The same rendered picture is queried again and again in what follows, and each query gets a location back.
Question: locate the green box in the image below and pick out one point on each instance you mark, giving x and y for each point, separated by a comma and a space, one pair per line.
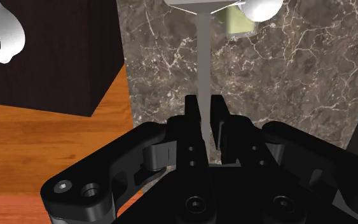
239, 24

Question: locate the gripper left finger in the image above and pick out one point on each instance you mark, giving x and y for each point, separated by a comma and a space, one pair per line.
126, 155

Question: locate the white round object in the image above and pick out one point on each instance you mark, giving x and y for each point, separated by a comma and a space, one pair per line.
262, 9

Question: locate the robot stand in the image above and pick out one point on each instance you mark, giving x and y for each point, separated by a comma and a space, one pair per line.
67, 62

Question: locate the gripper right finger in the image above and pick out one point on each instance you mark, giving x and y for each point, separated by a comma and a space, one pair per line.
321, 152

